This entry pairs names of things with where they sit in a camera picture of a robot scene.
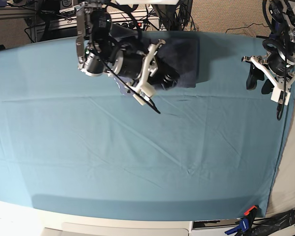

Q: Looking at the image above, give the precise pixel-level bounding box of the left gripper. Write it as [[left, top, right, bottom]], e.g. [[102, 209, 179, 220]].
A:
[[241, 53, 295, 94]]

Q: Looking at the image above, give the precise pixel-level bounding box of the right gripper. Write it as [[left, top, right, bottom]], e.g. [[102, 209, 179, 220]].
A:
[[108, 38, 180, 95]]

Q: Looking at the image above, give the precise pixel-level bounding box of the blue-grey heather T-shirt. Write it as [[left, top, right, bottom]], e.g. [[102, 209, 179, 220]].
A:
[[114, 34, 201, 98]]

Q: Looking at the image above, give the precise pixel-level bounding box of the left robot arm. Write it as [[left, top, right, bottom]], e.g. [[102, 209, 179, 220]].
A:
[[241, 0, 295, 94]]

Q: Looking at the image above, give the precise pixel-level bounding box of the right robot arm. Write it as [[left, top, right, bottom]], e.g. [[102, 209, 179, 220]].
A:
[[75, 0, 180, 101]]

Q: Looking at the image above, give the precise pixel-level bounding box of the teal table cloth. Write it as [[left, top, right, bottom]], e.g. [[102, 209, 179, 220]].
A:
[[0, 32, 295, 221]]

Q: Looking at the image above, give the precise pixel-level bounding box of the orange blue clamp bottom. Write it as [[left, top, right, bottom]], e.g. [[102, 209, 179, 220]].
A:
[[224, 205, 259, 236]]

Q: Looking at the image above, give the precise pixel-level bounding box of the black plastic bag bottom right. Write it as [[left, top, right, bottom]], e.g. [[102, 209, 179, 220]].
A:
[[249, 209, 295, 236]]

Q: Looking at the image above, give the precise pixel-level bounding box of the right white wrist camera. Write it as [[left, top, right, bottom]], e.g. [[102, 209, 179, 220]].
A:
[[132, 84, 156, 106]]

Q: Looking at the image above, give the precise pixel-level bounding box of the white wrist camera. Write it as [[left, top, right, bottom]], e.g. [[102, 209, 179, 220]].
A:
[[271, 87, 291, 106], [132, 84, 156, 106]]

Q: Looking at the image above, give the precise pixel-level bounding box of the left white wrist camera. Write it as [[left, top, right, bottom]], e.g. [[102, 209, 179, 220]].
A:
[[271, 87, 291, 106]]

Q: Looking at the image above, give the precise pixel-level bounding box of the black camera cable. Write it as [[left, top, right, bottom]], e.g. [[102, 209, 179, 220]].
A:
[[262, 0, 295, 121], [90, 0, 162, 115]]

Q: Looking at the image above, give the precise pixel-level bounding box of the white power strip red switch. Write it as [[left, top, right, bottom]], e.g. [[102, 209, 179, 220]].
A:
[[113, 18, 160, 32]]

